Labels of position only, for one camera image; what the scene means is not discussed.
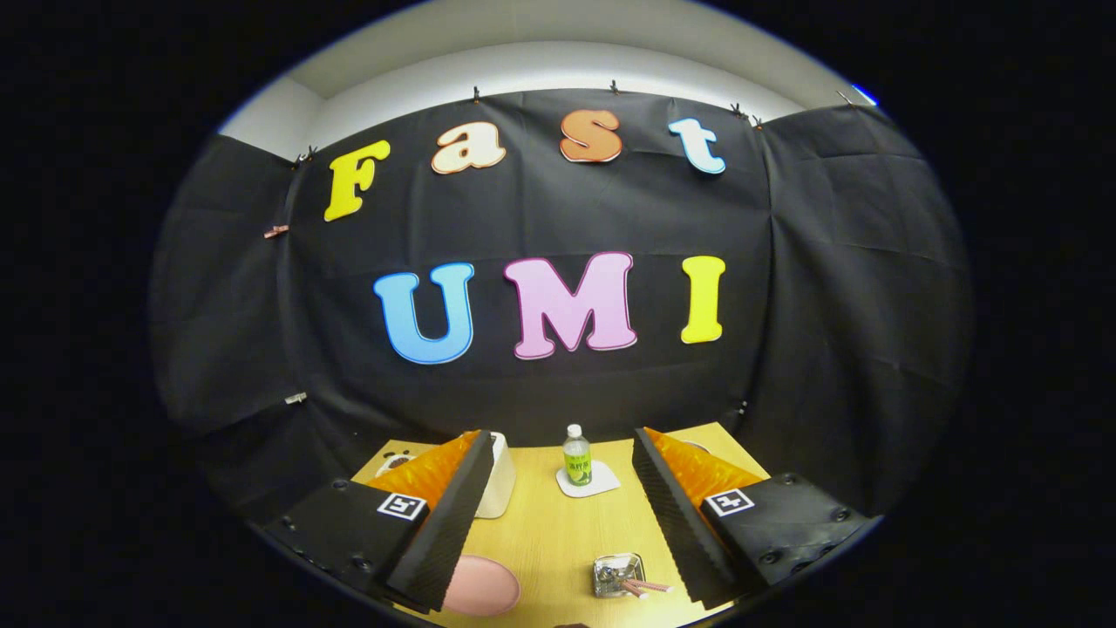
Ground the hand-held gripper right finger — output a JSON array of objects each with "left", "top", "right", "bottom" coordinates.
[{"left": 631, "top": 427, "right": 877, "bottom": 611}]

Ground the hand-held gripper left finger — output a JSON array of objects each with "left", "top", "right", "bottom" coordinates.
[{"left": 264, "top": 429, "right": 496, "bottom": 614}]

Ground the checkered handle metal fork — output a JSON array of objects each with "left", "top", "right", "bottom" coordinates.
[{"left": 602, "top": 563, "right": 674, "bottom": 594}]

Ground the checkered handle metal spoon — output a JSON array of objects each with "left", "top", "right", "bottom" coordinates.
[{"left": 602, "top": 567, "right": 650, "bottom": 600}]

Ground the pink round plate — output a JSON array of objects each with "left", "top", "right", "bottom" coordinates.
[{"left": 443, "top": 555, "right": 522, "bottom": 618}]

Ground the cream white toaster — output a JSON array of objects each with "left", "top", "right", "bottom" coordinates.
[{"left": 475, "top": 432, "right": 517, "bottom": 520}]

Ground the square metal drain basket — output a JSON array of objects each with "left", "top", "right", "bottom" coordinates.
[{"left": 593, "top": 553, "right": 648, "bottom": 599}]

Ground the white square coaster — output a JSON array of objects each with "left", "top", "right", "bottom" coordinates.
[{"left": 555, "top": 461, "right": 622, "bottom": 499}]

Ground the green label drink bottle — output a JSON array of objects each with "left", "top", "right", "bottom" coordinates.
[{"left": 562, "top": 424, "right": 593, "bottom": 488}]

